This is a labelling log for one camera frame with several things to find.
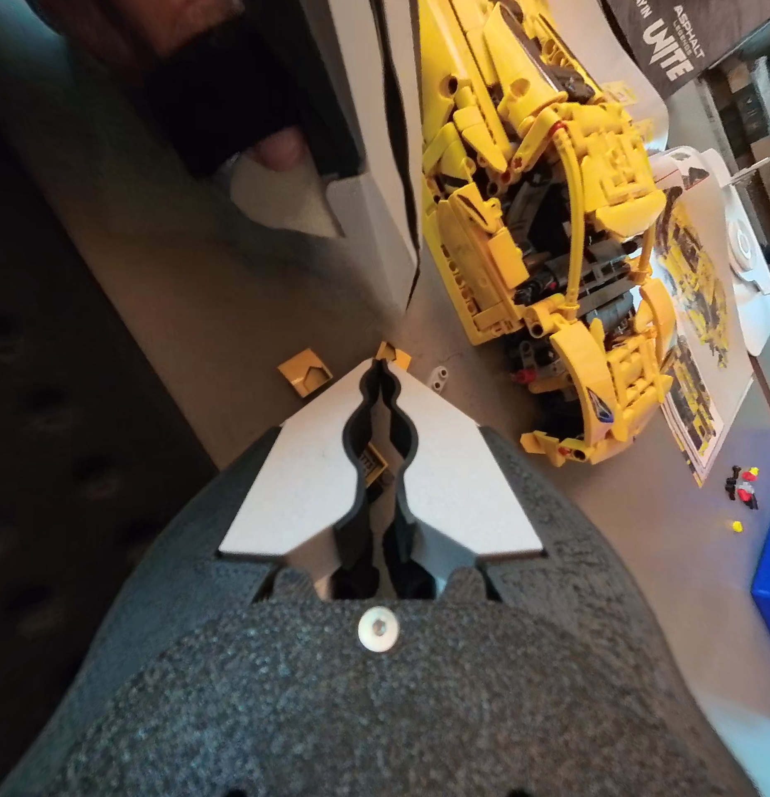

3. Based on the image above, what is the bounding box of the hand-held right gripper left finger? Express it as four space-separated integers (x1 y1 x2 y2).
218 358 389 589

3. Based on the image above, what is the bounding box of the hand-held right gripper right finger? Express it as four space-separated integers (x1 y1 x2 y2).
384 362 545 590

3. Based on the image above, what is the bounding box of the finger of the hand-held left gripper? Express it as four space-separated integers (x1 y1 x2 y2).
390 0 424 265
325 0 420 316

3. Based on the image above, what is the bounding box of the yellow and black brick assembly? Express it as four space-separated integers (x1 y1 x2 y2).
355 442 393 493

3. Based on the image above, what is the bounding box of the yellow toy brick car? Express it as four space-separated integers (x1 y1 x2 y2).
418 0 680 468

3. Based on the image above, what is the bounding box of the yellow hollow slope brick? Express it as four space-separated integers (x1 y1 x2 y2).
278 349 333 399

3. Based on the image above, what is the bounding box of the grey desk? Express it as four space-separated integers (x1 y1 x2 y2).
0 12 770 797

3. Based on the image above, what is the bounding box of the person's left hand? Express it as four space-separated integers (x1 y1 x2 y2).
41 0 307 171

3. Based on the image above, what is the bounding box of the small printed leaflet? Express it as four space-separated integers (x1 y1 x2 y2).
659 339 728 488

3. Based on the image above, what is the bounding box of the model car set box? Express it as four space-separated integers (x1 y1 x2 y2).
599 0 743 99

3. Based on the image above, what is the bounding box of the pile of small bricks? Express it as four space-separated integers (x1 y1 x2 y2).
724 466 761 511

